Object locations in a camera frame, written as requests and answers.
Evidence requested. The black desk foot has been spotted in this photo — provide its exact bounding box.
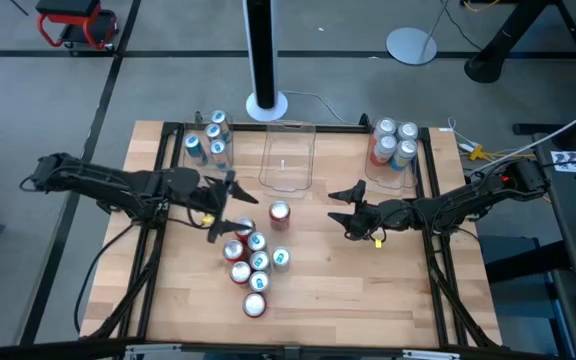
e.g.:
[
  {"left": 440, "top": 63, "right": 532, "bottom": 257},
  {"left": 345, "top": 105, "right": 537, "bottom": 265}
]
[{"left": 512, "top": 122, "right": 569, "bottom": 136}]

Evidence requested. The thin white fan cable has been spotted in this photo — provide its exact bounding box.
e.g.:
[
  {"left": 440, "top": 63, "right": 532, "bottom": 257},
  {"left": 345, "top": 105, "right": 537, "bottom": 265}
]
[{"left": 280, "top": 90, "right": 343, "bottom": 126}]

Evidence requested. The red black rolling stool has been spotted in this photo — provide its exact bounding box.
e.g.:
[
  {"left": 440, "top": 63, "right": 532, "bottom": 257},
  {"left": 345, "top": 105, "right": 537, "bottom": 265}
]
[{"left": 35, "top": 0, "right": 120, "bottom": 51}]

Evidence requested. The blue Spindrift can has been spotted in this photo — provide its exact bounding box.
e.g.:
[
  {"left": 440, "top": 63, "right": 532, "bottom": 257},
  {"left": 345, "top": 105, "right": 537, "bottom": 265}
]
[{"left": 390, "top": 138, "right": 418, "bottom": 172}]

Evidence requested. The clear plastic bin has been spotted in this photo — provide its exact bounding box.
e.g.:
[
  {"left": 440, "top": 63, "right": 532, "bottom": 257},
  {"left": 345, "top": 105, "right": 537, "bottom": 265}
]
[
  {"left": 363, "top": 118, "right": 420, "bottom": 195},
  {"left": 181, "top": 110, "right": 235, "bottom": 182},
  {"left": 258, "top": 119, "right": 318, "bottom": 199}
]

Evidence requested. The black aluminium table frame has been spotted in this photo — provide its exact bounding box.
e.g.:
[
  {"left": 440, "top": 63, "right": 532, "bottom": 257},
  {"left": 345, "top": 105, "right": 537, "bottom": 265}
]
[{"left": 80, "top": 121, "right": 504, "bottom": 360}]

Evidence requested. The thick black stand leg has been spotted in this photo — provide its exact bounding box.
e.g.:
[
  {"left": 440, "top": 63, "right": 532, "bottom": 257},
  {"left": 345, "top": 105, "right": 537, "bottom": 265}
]
[{"left": 463, "top": 0, "right": 564, "bottom": 84}]

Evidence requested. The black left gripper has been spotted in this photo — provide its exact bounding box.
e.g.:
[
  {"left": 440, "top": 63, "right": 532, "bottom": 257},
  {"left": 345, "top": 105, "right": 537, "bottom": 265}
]
[{"left": 190, "top": 172, "right": 260, "bottom": 245}]

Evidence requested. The black floor cable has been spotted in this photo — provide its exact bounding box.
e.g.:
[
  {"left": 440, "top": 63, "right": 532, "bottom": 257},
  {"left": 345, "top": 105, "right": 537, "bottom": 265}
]
[{"left": 440, "top": 0, "right": 484, "bottom": 51}]

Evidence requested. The Spindrift sparkling water can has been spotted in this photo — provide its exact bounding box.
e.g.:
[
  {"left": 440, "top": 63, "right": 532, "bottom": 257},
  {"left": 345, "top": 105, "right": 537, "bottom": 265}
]
[{"left": 373, "top": 116, "right": 398, "bottom": 139}]

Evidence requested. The black desk support bar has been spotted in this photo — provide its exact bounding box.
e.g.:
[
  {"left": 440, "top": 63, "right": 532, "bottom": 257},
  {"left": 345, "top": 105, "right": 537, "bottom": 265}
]
[{"left": 485, "top": 242, "right": 574, "bottom": 284}]

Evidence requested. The thick white cable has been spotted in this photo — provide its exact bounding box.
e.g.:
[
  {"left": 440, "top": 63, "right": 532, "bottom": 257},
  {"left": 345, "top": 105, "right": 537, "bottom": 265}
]
[{"left": 467, "top": 97, "right": 576, "bottom": 176}]

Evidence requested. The yellow cable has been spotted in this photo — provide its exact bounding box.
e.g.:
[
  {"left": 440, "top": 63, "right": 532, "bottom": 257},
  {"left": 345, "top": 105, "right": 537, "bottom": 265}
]
[
  {"left": 485, "top": 149, "right": 553, "bottom": 204},
  {"left": 462, "top": 0, "right": 499, "bottom": 14}
]

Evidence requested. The tower fan with round base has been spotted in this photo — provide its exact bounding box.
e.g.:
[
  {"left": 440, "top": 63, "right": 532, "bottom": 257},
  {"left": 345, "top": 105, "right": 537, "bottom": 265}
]
[{"left": 241, "top": 0, "right": 290, "bottom": 123}]

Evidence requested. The red Fanta strawberry can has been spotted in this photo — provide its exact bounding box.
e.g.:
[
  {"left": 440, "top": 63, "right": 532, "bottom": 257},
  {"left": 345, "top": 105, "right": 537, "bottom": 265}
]
[
  {"left": 228, "top": 260, "right": 253, "bottom": 287},
  {"left": 235, "top": 215, "right": 257, "bottom": 244},
  {"left": 242, "top": 291, "right": 268, "bottom": 319},
  {"left": 268, "top": 200, "right": 292, "bottom": 232},
  {"left": 221, "top": 238, "right": 247, "bottom": 265}
]

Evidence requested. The orange Spindrift can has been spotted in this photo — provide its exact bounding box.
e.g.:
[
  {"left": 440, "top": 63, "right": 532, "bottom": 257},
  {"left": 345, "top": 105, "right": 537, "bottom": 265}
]
[{"left": 396, "top": 121, "right": 420, "bottom": 144}]

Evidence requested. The grey round floor stand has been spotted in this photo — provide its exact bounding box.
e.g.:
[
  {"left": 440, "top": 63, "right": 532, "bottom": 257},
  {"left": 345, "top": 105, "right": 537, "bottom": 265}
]
[{"left": 385, "top": 0, "right": 452, "bottom": 66}]

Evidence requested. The silver metal bracket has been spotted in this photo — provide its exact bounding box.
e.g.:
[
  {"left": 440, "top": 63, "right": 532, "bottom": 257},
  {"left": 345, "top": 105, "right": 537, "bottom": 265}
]
[
  {"left": 401, "top": 349, "right": 462, "bottom": 360},
  {"left": 123, "top": 343, "right": 184, "bottom": 357}
]

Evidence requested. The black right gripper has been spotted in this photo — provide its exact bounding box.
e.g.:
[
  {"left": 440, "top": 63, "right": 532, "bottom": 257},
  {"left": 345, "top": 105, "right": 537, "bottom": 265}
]
[{"left": 327, "top": 179, "right": 397, "bottom": 240}]

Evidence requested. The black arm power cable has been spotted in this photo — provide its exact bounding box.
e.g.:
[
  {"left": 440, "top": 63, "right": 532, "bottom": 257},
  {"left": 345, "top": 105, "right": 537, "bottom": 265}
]
[{"left": 72, "top": 219, "right": 139, "bottom": 335}]

